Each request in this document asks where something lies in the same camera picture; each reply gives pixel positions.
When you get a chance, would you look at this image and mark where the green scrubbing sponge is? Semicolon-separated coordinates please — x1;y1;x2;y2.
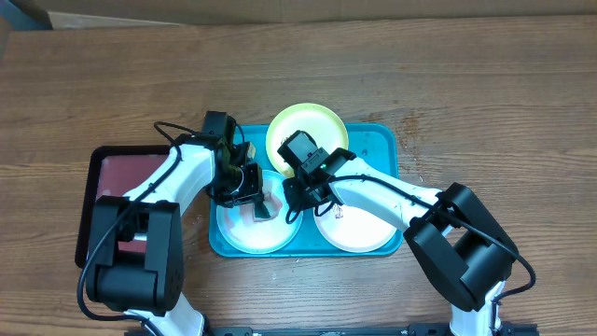
254;199;271;220

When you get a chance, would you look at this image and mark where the light blue plate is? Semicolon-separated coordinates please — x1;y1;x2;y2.
215;171;303;254

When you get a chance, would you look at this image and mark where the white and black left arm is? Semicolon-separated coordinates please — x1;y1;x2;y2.
76;111;271;335

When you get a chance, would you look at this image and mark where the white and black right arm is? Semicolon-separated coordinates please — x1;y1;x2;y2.
278;131;518;335

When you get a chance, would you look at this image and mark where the blue plastic tray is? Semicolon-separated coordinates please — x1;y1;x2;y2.
209;123;398;258

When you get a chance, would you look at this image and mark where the black tray with pink liquid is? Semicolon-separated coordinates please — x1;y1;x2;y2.
75;145;170;268

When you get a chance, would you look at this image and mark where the white plate with pink rim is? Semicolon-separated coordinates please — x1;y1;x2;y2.
314;204;396;253

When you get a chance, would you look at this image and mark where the yellow-green rimmed plate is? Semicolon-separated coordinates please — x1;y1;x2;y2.
265;103;349;177

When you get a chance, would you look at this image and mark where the cardboard back wall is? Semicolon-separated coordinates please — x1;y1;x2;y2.
1;0;596;30

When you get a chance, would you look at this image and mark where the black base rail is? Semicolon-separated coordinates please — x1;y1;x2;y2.
123;322;540;336

